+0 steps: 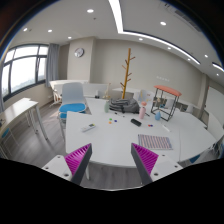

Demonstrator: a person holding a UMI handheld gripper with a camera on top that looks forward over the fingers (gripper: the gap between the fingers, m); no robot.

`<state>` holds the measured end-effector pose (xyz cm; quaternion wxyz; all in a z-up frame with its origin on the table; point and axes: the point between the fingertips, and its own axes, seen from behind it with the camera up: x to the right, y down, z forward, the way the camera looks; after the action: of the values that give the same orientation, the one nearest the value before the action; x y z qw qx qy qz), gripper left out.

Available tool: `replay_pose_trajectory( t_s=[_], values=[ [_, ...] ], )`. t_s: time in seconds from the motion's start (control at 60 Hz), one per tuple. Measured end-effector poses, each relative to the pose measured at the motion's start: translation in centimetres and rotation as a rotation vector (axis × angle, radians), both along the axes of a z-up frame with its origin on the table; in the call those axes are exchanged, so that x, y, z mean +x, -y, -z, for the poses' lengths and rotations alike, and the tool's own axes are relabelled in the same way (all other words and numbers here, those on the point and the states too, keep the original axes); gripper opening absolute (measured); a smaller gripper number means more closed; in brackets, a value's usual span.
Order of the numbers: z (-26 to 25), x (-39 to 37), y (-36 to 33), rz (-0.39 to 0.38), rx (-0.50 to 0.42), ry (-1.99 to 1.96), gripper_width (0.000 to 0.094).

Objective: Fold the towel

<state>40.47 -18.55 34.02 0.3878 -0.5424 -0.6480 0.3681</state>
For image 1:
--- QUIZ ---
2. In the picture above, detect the white side desk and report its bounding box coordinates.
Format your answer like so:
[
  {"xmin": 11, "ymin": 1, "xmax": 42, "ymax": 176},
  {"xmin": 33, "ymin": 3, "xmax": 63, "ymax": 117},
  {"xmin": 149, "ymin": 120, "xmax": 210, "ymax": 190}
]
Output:
[{"xmin": 0, "ymin": 98, "xmax": 48, "ymax": 139}]

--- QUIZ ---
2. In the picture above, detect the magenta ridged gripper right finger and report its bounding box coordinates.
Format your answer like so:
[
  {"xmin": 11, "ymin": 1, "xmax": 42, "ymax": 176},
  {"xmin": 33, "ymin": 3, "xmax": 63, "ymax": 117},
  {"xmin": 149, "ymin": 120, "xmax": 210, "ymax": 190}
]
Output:
[{"xmin": 131, "ymin": 143, "xmax": 158, "ymax": 185}]

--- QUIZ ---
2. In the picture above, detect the black frame orange top stand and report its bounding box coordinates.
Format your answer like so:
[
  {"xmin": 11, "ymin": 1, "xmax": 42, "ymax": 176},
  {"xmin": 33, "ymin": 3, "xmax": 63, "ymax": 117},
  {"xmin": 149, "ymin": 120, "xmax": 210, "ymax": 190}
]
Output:
[{"xmin": 151, "ymin": 85, "xmax": 182, "ymax": 121}]

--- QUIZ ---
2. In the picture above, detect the white main table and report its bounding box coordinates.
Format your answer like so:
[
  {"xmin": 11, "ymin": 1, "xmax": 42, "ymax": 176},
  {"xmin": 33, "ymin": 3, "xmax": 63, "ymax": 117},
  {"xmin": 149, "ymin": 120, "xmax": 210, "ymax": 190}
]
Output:
[{"xmin": 64, "ymin": 97, "xmax": 218, "ymax": 181}]

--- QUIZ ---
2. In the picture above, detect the white back table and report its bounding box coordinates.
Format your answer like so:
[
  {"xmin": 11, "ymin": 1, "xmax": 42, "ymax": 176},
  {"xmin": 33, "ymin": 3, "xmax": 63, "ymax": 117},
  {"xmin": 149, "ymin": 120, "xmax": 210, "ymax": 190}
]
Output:
[{"xmin": 49, "ymin": 79, "xmax": 108, "ymax": 105}]

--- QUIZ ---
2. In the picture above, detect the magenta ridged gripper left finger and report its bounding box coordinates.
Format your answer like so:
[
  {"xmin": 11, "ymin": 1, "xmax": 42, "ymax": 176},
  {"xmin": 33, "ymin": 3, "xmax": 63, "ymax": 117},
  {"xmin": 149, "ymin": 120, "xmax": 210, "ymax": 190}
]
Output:
[{"xmin": 65, "ymin": 143, "xmax": 92, "ymax": 185}]

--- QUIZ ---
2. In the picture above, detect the blue white chair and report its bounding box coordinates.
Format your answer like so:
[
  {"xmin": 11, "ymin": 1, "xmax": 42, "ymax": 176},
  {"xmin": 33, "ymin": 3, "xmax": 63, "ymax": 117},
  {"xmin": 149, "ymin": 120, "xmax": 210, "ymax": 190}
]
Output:
[{"xmin": 58, "ymin": 82, "xmax": 86, "ymax": 137}]

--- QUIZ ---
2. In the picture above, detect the yellow wooden coat tree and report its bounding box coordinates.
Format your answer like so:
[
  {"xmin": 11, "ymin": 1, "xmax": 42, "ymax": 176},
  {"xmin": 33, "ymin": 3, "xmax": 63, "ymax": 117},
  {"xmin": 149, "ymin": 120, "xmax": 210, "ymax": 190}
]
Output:
[{"xmin": 120, "ymin": 48, "xmax": 136, "ymax": 99}]

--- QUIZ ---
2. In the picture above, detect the green bottle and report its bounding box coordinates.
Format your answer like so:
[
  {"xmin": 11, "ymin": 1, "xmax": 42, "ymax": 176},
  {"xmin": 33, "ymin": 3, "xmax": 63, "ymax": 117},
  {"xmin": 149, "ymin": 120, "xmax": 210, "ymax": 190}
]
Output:
[{"xmin": 104, "ymin": 101, "xmax": 109, "ymax": 113}]

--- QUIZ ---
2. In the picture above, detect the round wall clock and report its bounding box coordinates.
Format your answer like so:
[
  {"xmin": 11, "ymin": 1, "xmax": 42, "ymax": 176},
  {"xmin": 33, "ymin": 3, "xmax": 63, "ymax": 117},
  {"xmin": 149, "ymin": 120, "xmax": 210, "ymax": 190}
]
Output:
[{"xmin": 74, "ymin": 48, "xmax": 84, "ymax": 57}]

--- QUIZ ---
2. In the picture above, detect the striped folded towel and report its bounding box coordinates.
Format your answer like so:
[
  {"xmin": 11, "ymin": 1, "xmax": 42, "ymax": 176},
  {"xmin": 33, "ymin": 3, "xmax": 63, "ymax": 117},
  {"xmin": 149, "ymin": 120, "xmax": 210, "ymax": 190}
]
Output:
[{"xmin": 138, "ymin": 134, "xmax": 172, "ymax": 150}]

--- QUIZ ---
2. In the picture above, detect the large window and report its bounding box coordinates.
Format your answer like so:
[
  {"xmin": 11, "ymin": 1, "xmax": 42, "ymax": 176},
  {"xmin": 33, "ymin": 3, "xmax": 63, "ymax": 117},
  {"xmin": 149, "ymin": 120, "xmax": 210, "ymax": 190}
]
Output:
[{"xmin": 2, "ymin": 44, "xmax": 48, "ymax": 101}]

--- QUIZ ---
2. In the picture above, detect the grey curtain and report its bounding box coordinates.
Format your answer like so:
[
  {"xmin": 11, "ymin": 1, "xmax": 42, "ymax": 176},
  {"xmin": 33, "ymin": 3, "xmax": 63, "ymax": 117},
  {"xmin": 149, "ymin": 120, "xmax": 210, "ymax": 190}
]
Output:
[{"xmin": 46, "ymin": 43, "xmax": 59, "ymax": 87}]

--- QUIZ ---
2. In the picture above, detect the blue bottle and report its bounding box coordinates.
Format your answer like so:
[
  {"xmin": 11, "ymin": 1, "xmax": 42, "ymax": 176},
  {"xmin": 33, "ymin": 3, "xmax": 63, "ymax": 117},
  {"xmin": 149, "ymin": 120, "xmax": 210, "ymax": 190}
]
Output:
[{"xmin": 155, "ymin": 110, "xmax": 161, "ymax": 121}]

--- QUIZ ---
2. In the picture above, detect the pink bottle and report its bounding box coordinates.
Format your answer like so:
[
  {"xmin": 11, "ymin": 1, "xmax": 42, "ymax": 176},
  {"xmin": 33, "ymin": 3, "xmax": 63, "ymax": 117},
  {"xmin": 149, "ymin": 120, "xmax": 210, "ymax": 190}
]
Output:
[{"xmin": 139, "ymin": 101, "xmax": 147, "ymax": 119}]

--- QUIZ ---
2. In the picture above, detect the grey backpack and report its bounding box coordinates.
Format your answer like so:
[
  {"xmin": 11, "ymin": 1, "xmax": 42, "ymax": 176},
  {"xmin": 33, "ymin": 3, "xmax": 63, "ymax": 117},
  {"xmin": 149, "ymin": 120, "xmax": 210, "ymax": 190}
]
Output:
[{"xmin": 109, "ymin": 98, "xmax": 139, "ymax": 113}]

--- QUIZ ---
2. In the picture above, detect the white remote control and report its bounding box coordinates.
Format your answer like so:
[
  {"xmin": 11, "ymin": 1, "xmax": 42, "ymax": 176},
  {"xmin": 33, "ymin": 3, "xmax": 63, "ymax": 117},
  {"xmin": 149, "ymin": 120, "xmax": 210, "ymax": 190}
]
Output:
[{"xmin": 81, "ymin": 123, "xmax": 96, "ymax": 132}]

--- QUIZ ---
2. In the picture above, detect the black rectangular case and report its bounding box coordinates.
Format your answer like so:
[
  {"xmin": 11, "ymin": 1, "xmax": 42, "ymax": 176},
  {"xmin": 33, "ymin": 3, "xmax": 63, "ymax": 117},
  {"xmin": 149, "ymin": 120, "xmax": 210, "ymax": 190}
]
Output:
[{"xmin": 131, "ymin": 119, "xmax": 142, "ymax": 127}]

